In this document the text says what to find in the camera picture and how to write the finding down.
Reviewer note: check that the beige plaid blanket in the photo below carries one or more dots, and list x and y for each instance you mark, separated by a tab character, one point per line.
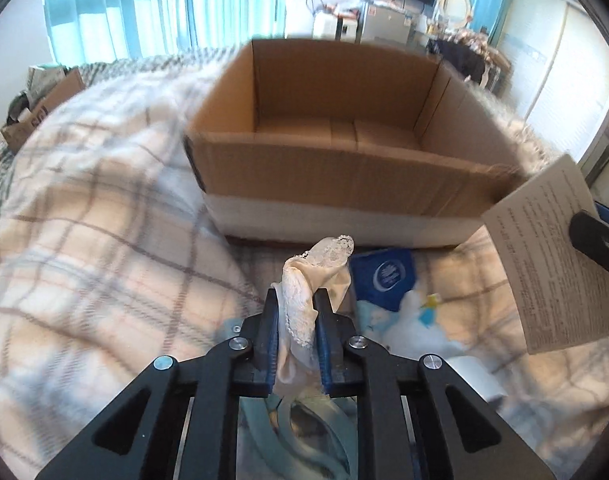
108	259

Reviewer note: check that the teal window curtain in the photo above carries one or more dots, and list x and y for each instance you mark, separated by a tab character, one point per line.
89	31

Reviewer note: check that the pale green folding hanger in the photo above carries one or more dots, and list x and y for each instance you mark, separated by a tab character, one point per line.
309	436

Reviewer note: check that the small cardboard box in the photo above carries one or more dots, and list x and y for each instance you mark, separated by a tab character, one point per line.
47	88

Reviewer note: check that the cream lace cloth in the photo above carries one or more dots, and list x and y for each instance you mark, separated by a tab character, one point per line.
323	266

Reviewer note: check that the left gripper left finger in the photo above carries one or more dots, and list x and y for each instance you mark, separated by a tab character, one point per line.
266	344

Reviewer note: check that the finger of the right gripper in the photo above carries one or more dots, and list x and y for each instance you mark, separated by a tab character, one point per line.
589	234

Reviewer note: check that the white plush toy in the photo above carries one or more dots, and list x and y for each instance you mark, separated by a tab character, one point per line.
411	332

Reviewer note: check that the white wardrobe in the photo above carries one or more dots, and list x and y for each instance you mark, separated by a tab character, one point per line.
560	72

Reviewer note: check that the chair with black jacket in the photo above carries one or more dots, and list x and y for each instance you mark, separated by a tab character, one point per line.
473	57

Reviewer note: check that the silver small refrigerator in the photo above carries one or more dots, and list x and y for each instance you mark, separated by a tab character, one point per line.
384	25

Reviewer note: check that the medicine box with barcode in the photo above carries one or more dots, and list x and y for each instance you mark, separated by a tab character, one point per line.
562	296

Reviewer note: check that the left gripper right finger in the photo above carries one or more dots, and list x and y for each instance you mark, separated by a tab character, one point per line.
329	344

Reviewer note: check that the large cardboard box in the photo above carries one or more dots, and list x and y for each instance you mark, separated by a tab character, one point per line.
302	139

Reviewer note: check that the green checked bed sheet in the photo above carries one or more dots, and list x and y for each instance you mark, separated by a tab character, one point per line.
95	73

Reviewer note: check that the blue tissue pack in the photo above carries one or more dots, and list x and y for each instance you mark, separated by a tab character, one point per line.
383	277

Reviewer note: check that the white suitcase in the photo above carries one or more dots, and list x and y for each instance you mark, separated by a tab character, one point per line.
330	26

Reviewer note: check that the white oval mirror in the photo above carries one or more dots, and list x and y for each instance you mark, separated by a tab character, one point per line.
455	13

